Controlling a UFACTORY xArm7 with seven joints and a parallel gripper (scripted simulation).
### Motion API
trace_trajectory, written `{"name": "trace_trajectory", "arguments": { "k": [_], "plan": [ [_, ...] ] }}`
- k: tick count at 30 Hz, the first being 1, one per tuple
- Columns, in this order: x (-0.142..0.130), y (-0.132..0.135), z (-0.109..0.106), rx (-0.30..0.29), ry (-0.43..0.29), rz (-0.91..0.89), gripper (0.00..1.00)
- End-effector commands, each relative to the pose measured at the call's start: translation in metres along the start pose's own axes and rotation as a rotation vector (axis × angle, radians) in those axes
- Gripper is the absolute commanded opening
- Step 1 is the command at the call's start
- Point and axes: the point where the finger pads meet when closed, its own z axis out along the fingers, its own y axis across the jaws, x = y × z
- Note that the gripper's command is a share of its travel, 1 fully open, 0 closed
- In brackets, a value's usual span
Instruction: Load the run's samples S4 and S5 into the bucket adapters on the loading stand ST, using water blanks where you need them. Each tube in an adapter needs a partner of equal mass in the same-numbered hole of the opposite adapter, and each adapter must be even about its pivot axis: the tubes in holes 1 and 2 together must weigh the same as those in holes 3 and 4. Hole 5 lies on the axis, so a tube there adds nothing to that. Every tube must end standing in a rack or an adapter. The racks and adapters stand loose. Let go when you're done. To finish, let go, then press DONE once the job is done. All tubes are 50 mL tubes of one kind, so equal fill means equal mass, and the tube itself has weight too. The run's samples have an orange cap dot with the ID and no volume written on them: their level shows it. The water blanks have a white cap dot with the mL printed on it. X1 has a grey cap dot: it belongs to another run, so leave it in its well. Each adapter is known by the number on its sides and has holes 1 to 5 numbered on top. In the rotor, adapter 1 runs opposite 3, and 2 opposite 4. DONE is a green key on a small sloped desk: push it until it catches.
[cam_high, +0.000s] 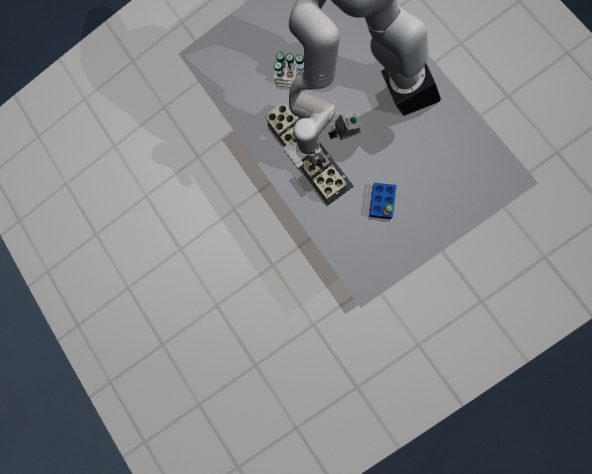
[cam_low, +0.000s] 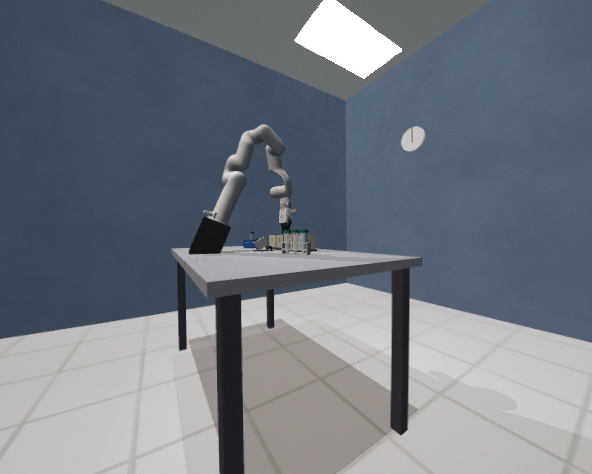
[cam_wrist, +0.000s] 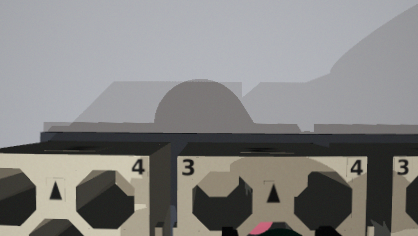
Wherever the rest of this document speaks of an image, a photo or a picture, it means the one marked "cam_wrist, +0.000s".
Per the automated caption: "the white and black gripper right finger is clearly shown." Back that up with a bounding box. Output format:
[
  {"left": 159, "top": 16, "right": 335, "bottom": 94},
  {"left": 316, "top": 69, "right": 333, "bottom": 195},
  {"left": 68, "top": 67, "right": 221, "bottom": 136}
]
[{"left": 315, "top": 226, "right": 342, "bottom": 236}]

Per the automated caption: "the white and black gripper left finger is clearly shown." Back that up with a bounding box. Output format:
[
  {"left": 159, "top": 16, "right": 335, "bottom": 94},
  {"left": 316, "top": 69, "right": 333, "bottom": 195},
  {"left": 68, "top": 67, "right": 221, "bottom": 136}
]
[{"left": 222, "top": 227, "right": 239, "bottom": 236}]

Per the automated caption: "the green-capped sample tube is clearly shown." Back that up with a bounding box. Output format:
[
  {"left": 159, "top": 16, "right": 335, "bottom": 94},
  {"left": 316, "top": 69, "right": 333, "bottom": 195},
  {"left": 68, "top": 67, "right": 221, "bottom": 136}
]
[{"left": 247, "top": 222, "right": 302, "bottom": 236}]

